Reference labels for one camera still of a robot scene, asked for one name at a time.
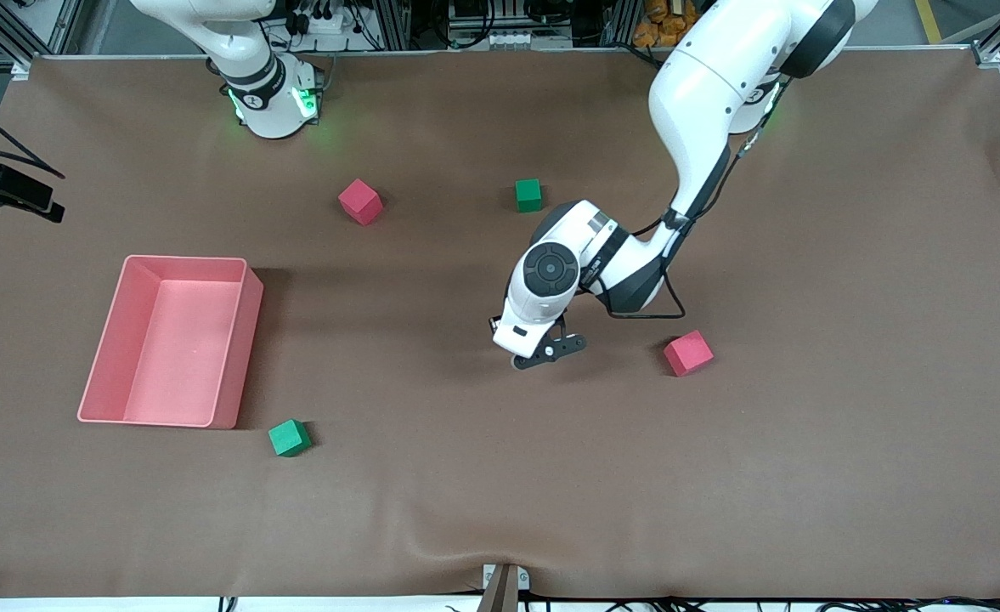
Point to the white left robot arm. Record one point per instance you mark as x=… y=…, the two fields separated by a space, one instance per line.
x=703 y=85

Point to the pink foam cube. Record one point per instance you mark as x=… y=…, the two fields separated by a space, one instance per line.
x=688 y=353
x=360 y=201

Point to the green foam cube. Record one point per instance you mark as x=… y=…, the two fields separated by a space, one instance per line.
x=289 y=438
x=528 y=194

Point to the brown table mat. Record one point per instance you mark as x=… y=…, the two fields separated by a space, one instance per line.
x=500 y=476

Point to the pink plastic bin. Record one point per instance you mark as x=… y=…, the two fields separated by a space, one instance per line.
x=168 y=365

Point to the white connector strip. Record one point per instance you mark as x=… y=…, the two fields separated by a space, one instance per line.
x=508 y=40

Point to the orange packaged items heap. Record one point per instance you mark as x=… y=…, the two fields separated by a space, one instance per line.
x=661 y=25

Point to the white power strip with plugs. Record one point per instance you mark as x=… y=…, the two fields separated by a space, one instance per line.
x=330 y=21

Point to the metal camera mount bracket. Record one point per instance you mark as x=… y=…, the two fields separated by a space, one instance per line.
x=504 y=586

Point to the aluminium frame post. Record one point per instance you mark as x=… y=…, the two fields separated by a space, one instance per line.
x=393 y=25
x=623 y=21

